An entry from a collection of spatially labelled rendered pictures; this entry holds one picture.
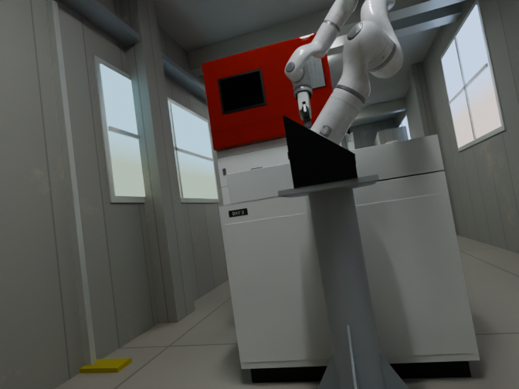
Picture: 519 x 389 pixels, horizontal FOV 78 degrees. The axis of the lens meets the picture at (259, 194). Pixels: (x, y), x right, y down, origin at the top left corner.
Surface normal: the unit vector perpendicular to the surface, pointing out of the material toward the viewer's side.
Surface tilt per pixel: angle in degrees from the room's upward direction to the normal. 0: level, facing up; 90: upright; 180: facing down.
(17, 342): 90
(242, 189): 90
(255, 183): 90
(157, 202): 90
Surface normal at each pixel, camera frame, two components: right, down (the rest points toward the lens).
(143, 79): -0.27, -0.03
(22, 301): 0.95, -0.16
